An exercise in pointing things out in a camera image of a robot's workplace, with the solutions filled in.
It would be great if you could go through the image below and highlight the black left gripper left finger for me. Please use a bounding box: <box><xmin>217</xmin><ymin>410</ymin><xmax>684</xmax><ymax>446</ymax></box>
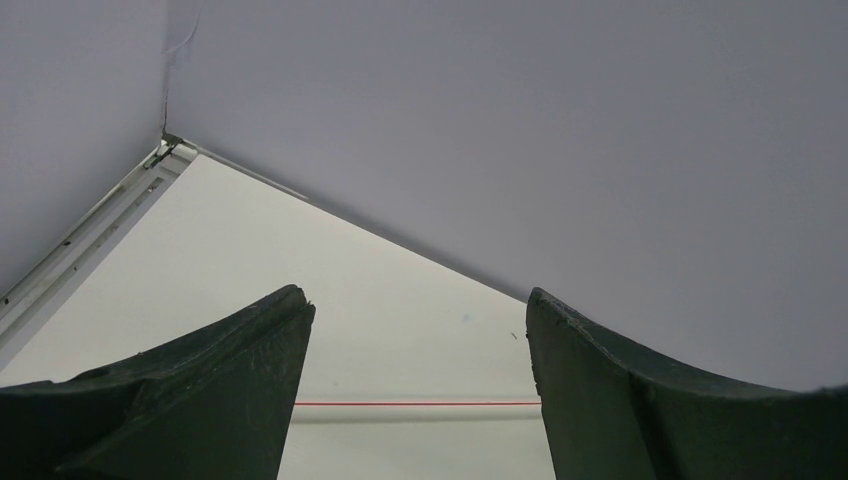
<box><xmin>1</xmin><ymin>285</ymin><xmax>316</xmax><ymax>479</ymax></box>

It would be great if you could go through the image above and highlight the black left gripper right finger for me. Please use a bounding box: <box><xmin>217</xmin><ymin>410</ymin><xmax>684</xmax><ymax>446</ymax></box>
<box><xmin>526</xmin><ymin>288</ymin><xmax>847</xmax><ymax>479</ymax></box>

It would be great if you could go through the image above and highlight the white pipe frame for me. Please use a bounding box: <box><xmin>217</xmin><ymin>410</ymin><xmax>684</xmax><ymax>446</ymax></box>
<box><xmin>291</xmin><ymin>399</ymin><xmax>541</xmax><ymax>425</ymax></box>

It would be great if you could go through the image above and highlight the white aluminium table rail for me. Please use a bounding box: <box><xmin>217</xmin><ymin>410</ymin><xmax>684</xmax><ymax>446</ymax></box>
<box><xmin>0</xmin><ymin>132</ymin><xmax>199</xmax><ymax>369</ymax></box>

